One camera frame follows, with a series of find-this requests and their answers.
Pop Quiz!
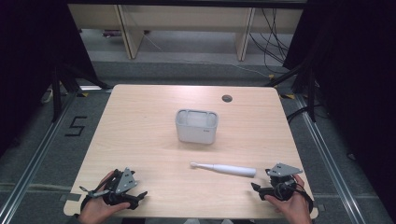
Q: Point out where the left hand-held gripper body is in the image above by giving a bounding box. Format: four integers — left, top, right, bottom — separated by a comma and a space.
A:
102, 167, 140, 210

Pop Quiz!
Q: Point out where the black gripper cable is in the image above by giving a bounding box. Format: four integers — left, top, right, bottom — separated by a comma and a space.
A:
289, 181, 315, 214

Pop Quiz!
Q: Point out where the aluminium floor rail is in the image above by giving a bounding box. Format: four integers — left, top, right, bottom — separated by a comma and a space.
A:
0, 91, 78, 224
293, 92, 370, 224

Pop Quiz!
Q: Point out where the beige wooden desk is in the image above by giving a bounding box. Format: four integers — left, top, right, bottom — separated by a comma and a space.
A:
67, 3, 304, 62

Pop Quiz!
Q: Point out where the white plastic toothbrush holder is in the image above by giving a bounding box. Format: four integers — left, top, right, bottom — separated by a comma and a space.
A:
175, 108, 219, 146

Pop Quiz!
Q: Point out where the black curtain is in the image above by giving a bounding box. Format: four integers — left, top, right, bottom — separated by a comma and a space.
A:
0, 0, 98, 158
282, 0, 396, 220

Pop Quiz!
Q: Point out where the person's right hand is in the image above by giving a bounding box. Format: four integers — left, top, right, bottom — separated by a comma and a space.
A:
263, 174, 313, 224

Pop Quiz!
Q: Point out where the white electric toothbrush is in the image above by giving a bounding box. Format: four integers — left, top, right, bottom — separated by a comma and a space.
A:
190, 161, 258, 178

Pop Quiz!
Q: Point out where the person's left hand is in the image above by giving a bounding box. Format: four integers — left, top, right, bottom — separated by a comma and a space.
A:
77, 170, 132, 224

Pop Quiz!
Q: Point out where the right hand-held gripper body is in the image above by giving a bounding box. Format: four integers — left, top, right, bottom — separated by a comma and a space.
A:
262, 162, 304, 202

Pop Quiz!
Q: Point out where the bundle of black cables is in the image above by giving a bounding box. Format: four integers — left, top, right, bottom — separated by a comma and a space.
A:
247, 8, 291, 75

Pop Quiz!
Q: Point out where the black metal stand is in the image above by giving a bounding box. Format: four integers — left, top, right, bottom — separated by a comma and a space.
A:
50, 62, 110, 123
264, 60, 319, 123

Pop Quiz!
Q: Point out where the black cable with grey plug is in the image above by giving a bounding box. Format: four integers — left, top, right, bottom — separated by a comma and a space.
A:
78, 169, 120, 213

